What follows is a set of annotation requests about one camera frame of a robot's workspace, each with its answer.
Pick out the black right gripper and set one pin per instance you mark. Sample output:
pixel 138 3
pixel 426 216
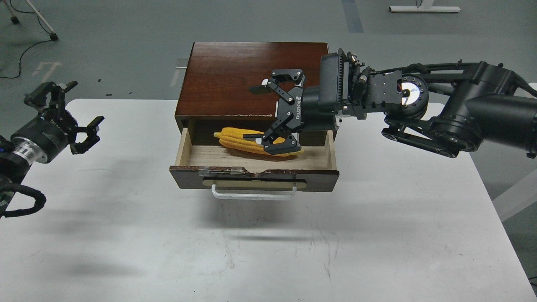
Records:
pixel 298 110

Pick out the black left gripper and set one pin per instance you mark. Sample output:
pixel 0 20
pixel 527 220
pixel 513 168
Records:
pixel 43 138

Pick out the yellow corn cob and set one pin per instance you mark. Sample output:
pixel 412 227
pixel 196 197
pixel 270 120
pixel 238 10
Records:
pixel 233 138

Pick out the wooden drawer with white handle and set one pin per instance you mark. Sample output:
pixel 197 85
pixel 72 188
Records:
pixel 206 166

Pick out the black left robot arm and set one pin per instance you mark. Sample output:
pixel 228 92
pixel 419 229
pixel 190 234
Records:
pixel 13 170

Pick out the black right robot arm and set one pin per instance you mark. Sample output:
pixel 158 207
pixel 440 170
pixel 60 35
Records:
pixel 442 108

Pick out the dark wooden drawer cabinet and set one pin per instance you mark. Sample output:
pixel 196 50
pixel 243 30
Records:
pixel 219 75

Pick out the white table leg base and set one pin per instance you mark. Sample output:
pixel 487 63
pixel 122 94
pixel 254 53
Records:
pixel 425 6

